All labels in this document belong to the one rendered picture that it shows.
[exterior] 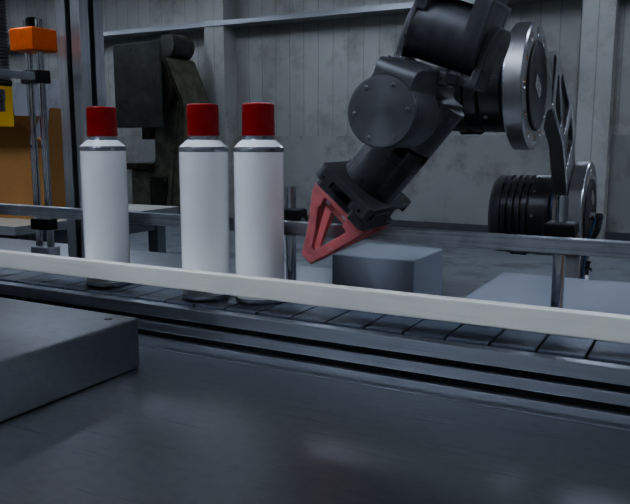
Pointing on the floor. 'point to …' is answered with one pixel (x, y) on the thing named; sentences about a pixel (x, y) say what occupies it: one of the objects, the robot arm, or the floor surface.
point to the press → (157, 109)
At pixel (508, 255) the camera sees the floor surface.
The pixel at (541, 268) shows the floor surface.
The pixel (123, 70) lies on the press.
